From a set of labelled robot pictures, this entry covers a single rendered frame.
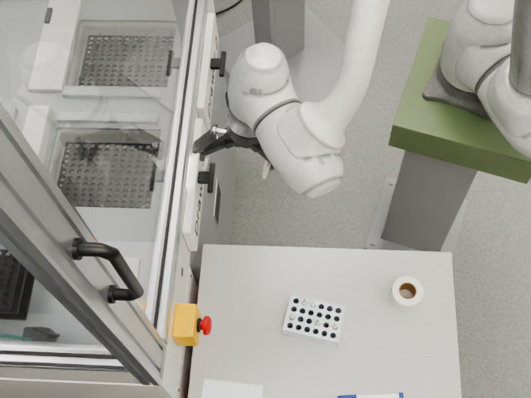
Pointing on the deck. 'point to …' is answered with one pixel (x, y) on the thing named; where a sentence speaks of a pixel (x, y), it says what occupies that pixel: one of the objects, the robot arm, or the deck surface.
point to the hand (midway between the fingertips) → (235, 167)
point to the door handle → (79, 249)
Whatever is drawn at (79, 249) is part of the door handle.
